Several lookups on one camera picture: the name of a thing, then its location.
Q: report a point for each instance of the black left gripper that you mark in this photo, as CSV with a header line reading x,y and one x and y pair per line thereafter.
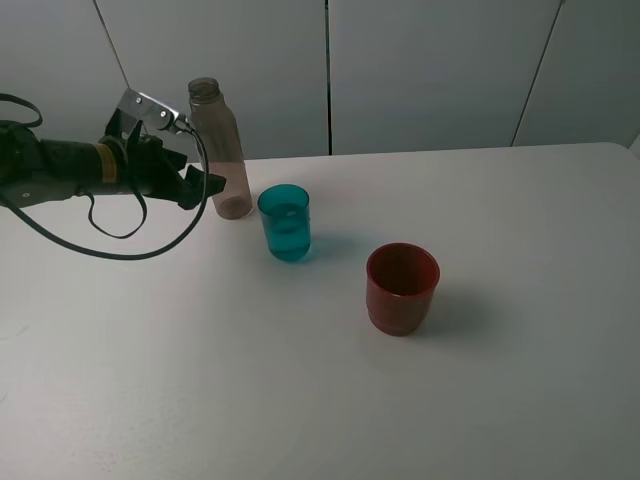
x,y
140,163

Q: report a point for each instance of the clear brownish plastic bottle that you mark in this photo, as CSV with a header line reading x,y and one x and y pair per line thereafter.
x,y
216,124

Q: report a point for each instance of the teal translucent plastic cup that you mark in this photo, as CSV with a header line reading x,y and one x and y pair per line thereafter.
x,y
285,216

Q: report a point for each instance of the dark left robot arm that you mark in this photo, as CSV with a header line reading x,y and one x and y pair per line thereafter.
x,y
36,171

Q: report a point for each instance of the red plastic cup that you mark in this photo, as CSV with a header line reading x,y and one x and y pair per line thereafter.
x,y
401,281

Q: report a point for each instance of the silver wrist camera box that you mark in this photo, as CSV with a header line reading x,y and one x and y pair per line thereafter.
x,y
152,112

